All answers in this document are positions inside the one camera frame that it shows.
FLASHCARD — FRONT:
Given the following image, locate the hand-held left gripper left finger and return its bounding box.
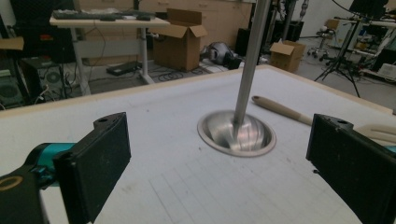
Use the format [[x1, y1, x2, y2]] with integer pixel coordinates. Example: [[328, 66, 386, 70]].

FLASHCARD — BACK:
[[53, 112, 132, 224]]

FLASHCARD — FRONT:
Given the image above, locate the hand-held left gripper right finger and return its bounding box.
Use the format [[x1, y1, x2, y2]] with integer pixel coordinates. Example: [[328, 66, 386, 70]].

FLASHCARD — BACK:
[[305, 113, 396, 224]]

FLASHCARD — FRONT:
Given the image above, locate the beige slotted spatula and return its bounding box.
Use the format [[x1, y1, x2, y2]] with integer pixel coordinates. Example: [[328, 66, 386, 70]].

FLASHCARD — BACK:
[[251, 94, 396, 147]]

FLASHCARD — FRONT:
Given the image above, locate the metal utensil stand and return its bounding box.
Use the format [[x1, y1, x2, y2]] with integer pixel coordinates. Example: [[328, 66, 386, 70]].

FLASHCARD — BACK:
[[196, 0, 277, 158]]

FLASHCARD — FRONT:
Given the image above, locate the white grid mat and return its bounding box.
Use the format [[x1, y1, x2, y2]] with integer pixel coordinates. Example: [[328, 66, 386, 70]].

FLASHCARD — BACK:
[[0, 66, 396, 224]]

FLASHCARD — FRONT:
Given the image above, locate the black computer tower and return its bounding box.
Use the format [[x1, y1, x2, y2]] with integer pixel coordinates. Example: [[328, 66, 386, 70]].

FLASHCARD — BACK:
[[20, 57, 64, 104], [0, 74, 23, 107]]

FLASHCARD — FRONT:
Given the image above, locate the flat black device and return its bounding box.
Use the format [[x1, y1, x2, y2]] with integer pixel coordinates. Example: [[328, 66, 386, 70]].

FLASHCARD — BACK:
[[106, 61, 143, 77]]

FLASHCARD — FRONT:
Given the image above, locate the black tripod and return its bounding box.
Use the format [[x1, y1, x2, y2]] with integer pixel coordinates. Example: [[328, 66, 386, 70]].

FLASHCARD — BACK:
[[314, 18, 362, 98]]

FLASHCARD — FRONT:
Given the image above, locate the small cardboard box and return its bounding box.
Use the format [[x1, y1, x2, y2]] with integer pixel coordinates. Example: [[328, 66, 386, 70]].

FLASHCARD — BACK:
[[269, 40, 306, 74]]

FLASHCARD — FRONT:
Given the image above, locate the large open cardboard box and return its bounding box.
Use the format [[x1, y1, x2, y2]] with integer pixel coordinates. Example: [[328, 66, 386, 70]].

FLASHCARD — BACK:
[[148, 8, 208, 72]]

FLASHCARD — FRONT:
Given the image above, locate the white desk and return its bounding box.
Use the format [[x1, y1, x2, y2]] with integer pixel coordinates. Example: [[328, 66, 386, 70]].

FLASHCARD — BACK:
[[49, 15, 171, 95]]

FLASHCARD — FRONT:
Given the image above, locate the black keyboard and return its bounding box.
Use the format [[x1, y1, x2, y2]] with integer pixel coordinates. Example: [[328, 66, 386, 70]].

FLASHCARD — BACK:
[[51, 9, 124, 21]]

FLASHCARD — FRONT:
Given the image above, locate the grey backpack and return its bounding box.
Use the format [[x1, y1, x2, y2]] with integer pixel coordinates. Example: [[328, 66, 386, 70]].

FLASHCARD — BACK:
[[202, 41, 243, 70]]

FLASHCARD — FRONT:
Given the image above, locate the coiled black cable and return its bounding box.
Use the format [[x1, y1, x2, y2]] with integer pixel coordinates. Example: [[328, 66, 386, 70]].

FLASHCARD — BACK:
[[158, 71, 185, 83]]

